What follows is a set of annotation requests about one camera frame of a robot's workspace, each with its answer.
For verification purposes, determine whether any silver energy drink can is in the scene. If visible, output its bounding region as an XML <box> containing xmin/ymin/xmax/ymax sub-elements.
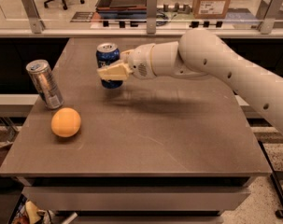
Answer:
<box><xmin>26</xmin><ymin>60</ymin><xmax>64</xmax><ymax>109</ymax></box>

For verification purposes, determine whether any right metal railing post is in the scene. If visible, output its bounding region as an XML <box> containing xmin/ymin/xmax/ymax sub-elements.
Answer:
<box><xmin>259</xmin><ymin>0</ymin><xmax>283</xmax><ymax>35</ymax></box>

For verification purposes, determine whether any orange fruit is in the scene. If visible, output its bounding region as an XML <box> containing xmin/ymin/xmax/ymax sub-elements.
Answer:
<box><xmin>51</xmin><ymin>107</ymin><xmax>81</xmax><ymax>137</ymax></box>

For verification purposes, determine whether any metal railing post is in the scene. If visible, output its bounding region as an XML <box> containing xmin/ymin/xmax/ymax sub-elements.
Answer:
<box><xmin>147</xmin><ymin>0</ymin><xmax>157</xmax><ymax>35</ymax></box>
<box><xmin>21</xmin><ymin>0</ymin><xmax>45</xmax><ymax>34</ymax></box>
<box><xmin>259</xmin><ymin>0</ymin><xmax>283</xmax><ymax>35</ymax></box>

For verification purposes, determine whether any middle metal railing post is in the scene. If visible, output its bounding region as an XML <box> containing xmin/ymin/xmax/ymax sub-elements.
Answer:
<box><xmin>147</xmin><ymin>0</ymin><xmax>157</xmax><ymax>35</ymax></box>

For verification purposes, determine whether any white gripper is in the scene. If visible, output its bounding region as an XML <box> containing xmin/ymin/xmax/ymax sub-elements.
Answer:
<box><xmin>97</xmin><ymin>43</ymin><xmax>155</xmax><ymax>81</ymax></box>

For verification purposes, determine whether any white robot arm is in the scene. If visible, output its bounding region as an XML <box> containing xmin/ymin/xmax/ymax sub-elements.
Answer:
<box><xmin>97</xmin><ymin>29</ymin><xmax>283</xmax><ymax>134</ymax></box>

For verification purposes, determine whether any left metal railing post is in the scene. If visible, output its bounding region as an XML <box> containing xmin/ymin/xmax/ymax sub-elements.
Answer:
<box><xmin>21</xmin><ymin>0</ymin><xmax>45</xmax><ymax>34</ymax></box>

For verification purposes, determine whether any cardboard box with label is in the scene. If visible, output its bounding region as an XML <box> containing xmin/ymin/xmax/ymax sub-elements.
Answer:
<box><xmin>192</xmin><ymin>0</ymin><xmax>231</xmax><ymax>19</ymax></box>

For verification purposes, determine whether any blue pepsi can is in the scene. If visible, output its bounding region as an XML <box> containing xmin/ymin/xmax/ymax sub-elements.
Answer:
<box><xmin>96</xmin><ymin>42</ymin><xmax>122</xmax><ymax>89</ymax></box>

